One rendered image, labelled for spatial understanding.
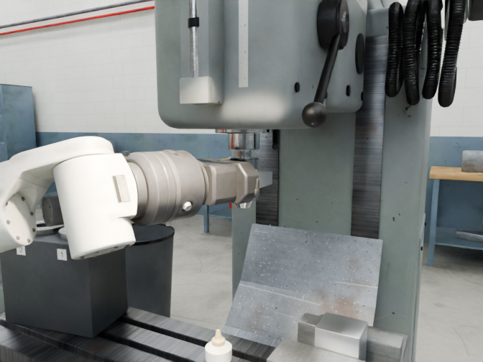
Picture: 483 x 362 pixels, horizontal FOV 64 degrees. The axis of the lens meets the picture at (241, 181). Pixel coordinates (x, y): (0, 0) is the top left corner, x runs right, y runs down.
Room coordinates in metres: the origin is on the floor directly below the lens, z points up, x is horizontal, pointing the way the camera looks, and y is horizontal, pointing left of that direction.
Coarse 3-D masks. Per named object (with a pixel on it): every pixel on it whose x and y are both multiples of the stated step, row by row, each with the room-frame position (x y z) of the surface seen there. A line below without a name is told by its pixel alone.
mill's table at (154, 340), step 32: (0, 320) 0.77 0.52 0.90; (128, 320) 0.78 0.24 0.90; (160, 320) 0.77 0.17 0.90; (0, 352) 0.68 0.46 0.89; (32, 352) 0.65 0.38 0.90; (64, 352) 0.65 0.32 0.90; (96, 352) 0.65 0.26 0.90; (128, 352) 0.65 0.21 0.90; (160, 352) 0.66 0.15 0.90; (192, 352) 0.65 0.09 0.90; (256, 352) 0.65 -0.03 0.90
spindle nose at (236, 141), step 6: (228, 138) 0.56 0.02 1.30; (234, 138) 0.55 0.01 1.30; (240, 138) 0.55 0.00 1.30; (246, 138) 0.55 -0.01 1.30; (252, 138) 0.55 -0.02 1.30; (258, 138) 0.56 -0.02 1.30; (228, 144) 0.56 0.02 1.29; (234, 144) 0.55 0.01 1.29; (240, 144) 0.55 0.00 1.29; (246, 144) 0.55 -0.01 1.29; (252, 144) 0.55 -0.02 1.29; (258, 144) 0.56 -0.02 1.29
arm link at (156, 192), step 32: (96, 160) 0.39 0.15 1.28; (128, 160) 0.45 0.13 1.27; (160, 160) 0.44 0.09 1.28; (64, 192) 0.38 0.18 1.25; (96, 192) 0.38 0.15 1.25; (128, 192) 0.40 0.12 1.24; (160, 192) 0.42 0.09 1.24; (64, 224) 0.38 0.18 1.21; (96, 224) 0.37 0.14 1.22; (128, 224) 0.39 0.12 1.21
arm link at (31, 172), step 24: (72, 144) 0.39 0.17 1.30; (96, 144) 0.40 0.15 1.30; (0, 168) 0.38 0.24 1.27; (24, 168) 0.38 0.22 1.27; (48, 168) 0.40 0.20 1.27; (0, 192) 0.38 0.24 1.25; (24, 192) 0.42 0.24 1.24; (0, 216) 0.37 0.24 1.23; (24, 216) 0.41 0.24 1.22; (0, 240) 0.37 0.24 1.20; (24, 240) 0.39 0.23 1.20
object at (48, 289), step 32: (0, 256) 0.76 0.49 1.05; (32, 256) 0.73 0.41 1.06; (64, 256) 0.71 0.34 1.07; (96, 256) 0.72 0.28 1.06; (32, 288) 0.74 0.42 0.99; (64, 288) 0.71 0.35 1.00; (96, 288) 0.71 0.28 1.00; (32, 320) 0.74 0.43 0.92; (64, 320) 0.71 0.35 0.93; (96, 320) 0.71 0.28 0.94
